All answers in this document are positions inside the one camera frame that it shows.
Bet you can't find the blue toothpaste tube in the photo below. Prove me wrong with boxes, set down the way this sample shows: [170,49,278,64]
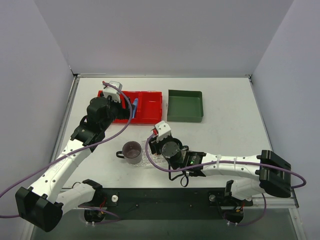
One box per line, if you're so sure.
[132,98,139,119]

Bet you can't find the mauve mug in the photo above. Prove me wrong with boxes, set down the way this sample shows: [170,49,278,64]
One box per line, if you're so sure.
[116,141,142,165]

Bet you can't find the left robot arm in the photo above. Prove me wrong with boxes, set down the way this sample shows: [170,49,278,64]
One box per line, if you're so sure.
[15,95,134,232]

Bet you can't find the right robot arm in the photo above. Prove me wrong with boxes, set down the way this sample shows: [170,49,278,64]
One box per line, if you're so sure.
[144,136,291,200]

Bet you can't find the clear textured oval tray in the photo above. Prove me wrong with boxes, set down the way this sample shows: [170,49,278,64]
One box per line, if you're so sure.
[129,139,167,168]

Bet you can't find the red compartment bin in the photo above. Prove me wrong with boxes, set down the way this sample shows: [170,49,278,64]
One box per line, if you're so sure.
[96,90,163,125]

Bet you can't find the green plastic bin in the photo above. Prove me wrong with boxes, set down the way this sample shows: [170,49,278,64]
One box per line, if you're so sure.
[167,89,204,123]

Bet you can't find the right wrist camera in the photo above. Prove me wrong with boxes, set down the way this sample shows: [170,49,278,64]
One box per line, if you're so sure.
[154,120,171,143]

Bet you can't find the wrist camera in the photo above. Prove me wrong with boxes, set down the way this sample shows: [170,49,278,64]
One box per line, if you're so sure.
[102,81,123,103]
[154,120,171,143]

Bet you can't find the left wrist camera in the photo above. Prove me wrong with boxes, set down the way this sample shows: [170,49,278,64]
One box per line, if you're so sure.
[102,81,123,103]

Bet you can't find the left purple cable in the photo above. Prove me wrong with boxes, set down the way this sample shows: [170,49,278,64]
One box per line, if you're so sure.
[0,80,133,225]

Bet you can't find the purple cable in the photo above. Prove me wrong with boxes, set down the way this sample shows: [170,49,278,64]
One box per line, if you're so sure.
[146,132,307,227]
[0,80,133,225]

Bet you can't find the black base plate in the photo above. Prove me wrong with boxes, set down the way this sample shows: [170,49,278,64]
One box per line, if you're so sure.
[83,187,253,223]

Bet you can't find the aluminium table frame rail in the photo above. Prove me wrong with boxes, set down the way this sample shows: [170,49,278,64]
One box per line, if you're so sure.
[251,189,300,209]

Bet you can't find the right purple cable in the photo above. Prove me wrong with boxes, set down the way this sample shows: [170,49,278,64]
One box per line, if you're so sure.
[146,132,307,227]

